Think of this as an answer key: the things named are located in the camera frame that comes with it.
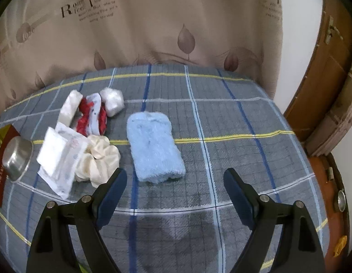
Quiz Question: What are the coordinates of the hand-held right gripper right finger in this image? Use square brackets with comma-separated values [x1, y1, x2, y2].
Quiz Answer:
[223, 168, 326, 273]

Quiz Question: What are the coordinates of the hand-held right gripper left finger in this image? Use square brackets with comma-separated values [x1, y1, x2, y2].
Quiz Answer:
[26, 167, 128, 273]

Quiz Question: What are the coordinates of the cream satin scrunchie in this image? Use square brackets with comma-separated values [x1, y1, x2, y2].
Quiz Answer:
[74, 135, 121, 188]

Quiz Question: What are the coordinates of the white printed plastic packet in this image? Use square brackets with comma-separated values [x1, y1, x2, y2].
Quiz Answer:
[38, 122, 88, 200]

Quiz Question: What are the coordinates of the light blue fluffy towel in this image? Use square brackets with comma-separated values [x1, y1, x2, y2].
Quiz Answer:
[127, 111, 186, 182]

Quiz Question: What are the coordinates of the white towel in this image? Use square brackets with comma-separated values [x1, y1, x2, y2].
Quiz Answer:
[37, 127, 69, 179]

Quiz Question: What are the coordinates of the red cloth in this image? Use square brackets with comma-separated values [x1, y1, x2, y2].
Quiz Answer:
[76, 97, 108, 137]

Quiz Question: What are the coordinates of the white star print cloth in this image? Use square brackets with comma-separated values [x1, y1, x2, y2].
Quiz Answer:
[86, 93, 103, 135]

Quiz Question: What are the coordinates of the white bundle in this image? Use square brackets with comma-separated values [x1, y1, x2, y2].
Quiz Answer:
[100, 88, 125, 117]

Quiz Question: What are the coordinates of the thick white pad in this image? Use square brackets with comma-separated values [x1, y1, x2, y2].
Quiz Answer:
[57, 90, 83, 126]

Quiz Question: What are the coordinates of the grey plaid bed sheet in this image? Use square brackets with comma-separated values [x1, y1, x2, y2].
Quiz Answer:
[0, 64, 330, 273]

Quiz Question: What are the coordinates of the orange round stool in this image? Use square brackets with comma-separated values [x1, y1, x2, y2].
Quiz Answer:
[308, 152, 350, 265]

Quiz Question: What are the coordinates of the round metal cap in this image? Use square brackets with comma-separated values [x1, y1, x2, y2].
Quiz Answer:
[337, 189, 347, 212]

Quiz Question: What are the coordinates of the stainless steel bowl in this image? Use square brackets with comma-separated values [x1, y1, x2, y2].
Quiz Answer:
[2, 136, 34, 182]

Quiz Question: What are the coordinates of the small yellow plastic object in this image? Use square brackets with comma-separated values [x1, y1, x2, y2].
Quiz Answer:
[334, 235, 347, 255]

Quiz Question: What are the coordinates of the brown wooden door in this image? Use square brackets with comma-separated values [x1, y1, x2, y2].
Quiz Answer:
[282, 0, 352, 148]

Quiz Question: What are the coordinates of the beige leaf print curtain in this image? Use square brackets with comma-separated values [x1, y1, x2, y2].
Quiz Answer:
[0, 0, 282, 126]

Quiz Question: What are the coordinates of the brass door handle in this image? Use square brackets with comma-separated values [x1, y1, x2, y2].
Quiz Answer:
[325, 15, 343, 44]

